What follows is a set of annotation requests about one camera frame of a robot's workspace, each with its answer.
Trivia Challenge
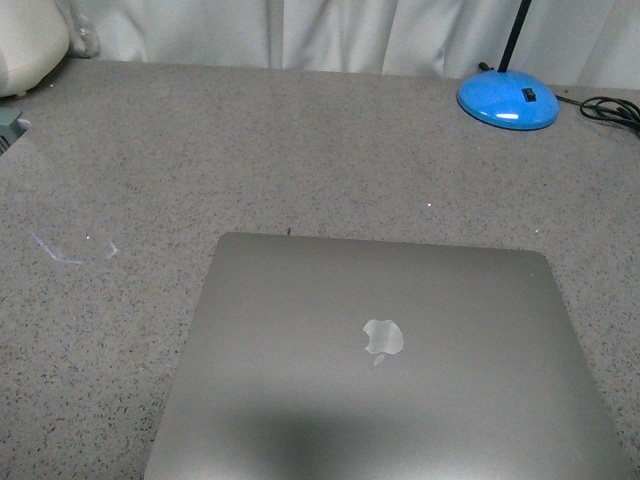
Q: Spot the black lamp power cable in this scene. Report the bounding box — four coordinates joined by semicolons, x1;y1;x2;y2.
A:
555;94;640;132

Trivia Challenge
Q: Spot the grey Apple laptop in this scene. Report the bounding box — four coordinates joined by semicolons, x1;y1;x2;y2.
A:
144;233;635;479

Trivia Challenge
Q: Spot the white curtain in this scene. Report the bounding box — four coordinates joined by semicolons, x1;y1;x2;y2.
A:
58;0;639;89

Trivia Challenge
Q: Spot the white Joyoung blender appliance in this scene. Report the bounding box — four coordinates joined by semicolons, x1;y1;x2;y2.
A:
1;0;69;97

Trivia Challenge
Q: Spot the green metal dish rack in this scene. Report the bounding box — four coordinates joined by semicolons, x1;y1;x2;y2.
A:
0;107;31;155

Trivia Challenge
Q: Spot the blue desk lamp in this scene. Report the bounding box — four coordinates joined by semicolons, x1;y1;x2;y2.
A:
456;1;559;131

